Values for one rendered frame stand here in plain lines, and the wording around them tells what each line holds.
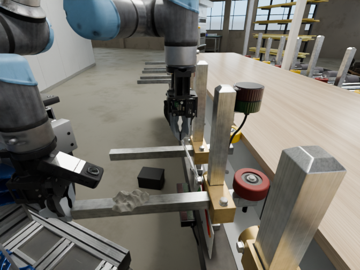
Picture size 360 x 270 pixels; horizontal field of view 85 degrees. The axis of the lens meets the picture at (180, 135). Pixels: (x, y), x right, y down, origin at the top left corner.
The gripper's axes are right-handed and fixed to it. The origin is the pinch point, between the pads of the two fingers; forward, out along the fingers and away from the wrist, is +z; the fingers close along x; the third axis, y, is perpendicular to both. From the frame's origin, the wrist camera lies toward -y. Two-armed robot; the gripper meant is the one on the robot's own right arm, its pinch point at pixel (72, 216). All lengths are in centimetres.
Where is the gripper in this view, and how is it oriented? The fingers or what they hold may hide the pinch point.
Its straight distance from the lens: 56.0
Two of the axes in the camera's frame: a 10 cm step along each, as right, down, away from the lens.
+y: -10.0, 0.4, -0.8
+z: 0.0, 8.8, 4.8
